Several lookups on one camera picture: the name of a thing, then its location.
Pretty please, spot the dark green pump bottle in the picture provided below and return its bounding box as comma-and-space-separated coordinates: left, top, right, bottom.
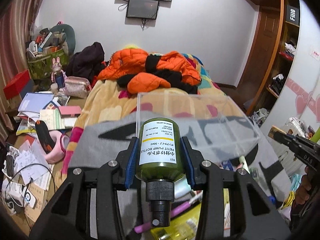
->
136, 118, 184, 228

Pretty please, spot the person right hand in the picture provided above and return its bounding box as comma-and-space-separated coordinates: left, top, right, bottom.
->
295, 166, 312, 205

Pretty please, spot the white pink wardrobe door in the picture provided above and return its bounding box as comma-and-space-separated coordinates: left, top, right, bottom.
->
261, 0, 319, 135

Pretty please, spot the clear plastic storage box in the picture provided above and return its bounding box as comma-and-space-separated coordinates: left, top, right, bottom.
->
136, 92, 260, 163

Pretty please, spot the white charger device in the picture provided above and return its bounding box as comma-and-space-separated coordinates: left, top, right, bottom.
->
6, 182, 36, 209

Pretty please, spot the yellow transparent flat pouch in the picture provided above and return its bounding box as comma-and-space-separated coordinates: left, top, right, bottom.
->
150, 204, 201, 240

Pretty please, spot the wooden shelf unit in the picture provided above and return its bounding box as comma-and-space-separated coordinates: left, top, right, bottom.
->
246, 0, 300, 115

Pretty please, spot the pink purple pen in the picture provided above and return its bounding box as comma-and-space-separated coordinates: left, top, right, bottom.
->
134, 201, 191, 233

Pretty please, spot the brown wooden door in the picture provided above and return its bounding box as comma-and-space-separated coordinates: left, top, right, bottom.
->
237, 7, 280, 111

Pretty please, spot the pink flat box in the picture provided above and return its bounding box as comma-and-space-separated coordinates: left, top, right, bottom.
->
58, 106, 82, 118

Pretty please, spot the blue notebook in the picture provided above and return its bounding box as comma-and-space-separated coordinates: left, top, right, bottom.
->
18, 93, 54, 113

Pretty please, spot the colourful yellow bed quilt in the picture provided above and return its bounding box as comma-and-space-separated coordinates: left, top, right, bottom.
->
61, 54, 243, 179

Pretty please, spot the black FiiO box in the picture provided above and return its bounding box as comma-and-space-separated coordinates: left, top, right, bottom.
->
286, 5, 299, 26

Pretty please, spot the pink quilted pouch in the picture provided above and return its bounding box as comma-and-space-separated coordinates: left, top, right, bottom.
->
63, 76, 92, 99

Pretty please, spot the red box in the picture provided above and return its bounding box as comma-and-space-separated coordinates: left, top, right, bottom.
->
3, 70, 30, 100

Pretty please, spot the rabbit figurine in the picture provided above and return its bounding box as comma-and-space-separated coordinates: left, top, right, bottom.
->
51, 57, 66, 89

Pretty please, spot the orange puffer jacket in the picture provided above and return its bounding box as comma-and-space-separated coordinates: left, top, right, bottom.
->
97, 48, 201, 95

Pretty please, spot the green storage basket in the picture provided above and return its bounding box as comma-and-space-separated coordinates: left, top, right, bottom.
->
27, 49, 69, 80

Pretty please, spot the dark purple clothing pile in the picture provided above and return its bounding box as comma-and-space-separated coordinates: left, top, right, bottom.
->
65, 42, 105, 83

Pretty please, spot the grey neck pillow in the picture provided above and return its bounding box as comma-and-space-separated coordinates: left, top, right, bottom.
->
50, 24, 76, 56

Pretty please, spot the striped red curtain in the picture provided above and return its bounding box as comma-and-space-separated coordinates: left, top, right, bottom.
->
0, 0, 53, 131

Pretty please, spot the small black wall monitor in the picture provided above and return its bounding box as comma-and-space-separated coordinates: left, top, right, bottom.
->
126, 0, 159, 20

